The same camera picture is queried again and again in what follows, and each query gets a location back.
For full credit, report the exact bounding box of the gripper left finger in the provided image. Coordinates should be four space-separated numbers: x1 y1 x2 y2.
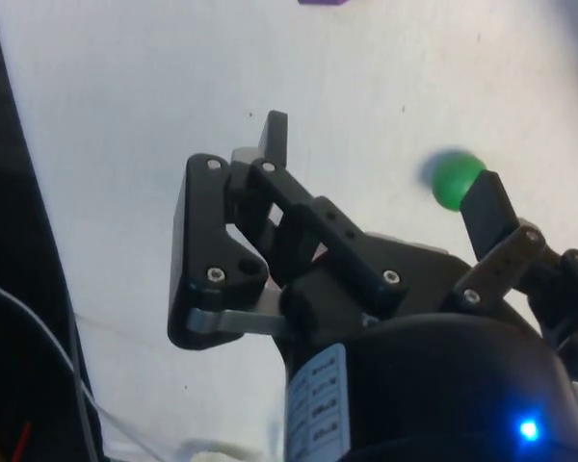
167 110 411 350

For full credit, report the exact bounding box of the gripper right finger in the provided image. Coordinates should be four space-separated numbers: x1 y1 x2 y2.
454 168 578 386

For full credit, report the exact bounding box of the green ball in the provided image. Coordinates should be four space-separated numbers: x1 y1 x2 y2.
429 148 487 214

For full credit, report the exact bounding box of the grey cable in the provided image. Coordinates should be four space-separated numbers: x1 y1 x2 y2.
0 278 102 462

